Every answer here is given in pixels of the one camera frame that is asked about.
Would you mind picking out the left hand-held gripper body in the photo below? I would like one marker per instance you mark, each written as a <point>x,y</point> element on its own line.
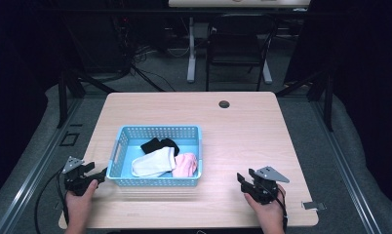
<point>76,182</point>

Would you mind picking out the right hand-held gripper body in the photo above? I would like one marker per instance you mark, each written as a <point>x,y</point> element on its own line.
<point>265,187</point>

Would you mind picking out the blue plastic perforated basket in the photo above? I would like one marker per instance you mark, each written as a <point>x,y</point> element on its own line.
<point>129,152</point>

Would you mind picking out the person's left hand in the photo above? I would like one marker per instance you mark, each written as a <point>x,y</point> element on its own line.
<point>78,204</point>

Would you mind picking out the person's right hand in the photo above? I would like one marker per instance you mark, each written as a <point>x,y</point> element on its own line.
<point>267,213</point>

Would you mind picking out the white sock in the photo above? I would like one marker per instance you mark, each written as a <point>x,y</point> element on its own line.
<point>153,164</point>

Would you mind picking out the pink sock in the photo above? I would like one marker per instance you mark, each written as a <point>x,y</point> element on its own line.
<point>185,165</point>

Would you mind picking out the black sock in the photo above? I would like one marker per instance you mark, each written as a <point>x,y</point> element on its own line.
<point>153,145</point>

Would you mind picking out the black metal stand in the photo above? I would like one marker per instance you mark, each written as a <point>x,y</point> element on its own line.
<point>67,94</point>
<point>327,97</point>

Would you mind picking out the white desk leg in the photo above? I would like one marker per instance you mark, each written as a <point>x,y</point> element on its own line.
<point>267,73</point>
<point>191,52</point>

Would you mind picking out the black chair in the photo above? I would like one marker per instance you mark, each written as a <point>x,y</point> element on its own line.
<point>239,42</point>

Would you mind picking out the light wooden desk top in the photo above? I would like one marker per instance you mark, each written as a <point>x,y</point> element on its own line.
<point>239,3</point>

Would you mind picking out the metal floor rail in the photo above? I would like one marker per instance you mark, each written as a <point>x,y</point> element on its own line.
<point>38,162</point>
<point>346,169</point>

